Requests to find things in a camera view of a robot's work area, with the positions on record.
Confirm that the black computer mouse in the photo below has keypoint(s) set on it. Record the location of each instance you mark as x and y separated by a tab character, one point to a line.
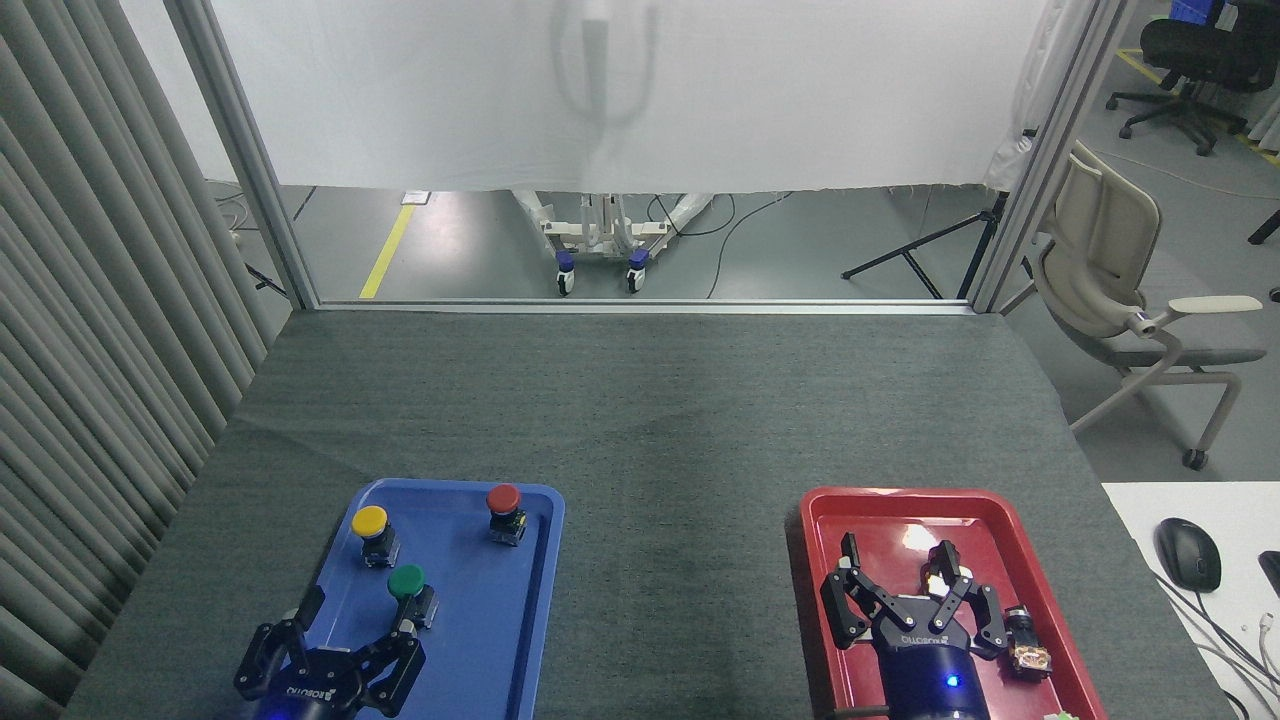
1188	555

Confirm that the yellow push button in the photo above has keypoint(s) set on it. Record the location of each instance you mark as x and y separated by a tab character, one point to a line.
370	522

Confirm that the green push button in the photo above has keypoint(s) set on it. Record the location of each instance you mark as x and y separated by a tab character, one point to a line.
406	582

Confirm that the white side desk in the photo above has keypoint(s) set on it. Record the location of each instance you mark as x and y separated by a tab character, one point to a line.
1220	500

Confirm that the black tripod stand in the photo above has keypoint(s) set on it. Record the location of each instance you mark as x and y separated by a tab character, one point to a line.
940	245

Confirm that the dark grey table cloth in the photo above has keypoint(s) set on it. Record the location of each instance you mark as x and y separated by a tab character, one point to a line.
650	420

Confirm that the blue box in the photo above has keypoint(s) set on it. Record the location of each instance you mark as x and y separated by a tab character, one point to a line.
1190	10

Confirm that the silver aluminium frame post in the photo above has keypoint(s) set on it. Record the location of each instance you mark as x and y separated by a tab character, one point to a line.
1050	150
245	150

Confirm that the black device on desk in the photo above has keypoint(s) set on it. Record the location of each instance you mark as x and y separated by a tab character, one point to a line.
1272	572

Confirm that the blue plastic tray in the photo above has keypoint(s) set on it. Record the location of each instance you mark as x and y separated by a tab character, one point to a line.
480	620

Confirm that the black office chair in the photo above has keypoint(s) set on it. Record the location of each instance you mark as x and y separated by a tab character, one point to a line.
1195	60

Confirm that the white floor label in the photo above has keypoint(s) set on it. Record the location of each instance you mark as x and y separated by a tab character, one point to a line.
415	197

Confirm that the silver aluminium frame rail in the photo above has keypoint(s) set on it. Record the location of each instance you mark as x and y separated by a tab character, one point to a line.
640	306

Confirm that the beige office chair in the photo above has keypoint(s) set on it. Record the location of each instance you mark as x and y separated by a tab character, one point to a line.
1100	250

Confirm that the red plastic tray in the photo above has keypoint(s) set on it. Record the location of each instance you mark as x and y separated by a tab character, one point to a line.
900	520

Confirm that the black switch with copper contacts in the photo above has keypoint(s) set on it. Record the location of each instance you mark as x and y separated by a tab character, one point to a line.
1028	645

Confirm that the grey pleated curtain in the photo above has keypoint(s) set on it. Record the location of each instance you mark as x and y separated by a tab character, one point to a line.
90	350

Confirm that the white stand on wheels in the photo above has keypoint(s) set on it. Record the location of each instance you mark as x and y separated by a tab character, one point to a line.
600	235

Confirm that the red push button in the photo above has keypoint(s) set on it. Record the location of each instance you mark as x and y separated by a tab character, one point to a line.
503	498

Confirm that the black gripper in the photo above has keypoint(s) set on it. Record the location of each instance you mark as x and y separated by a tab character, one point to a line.
315	688
930	660

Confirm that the white hanging curtain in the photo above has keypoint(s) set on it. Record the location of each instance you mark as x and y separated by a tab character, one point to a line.
700	90

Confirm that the black white switch block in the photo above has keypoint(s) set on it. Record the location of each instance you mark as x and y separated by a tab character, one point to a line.
938	580

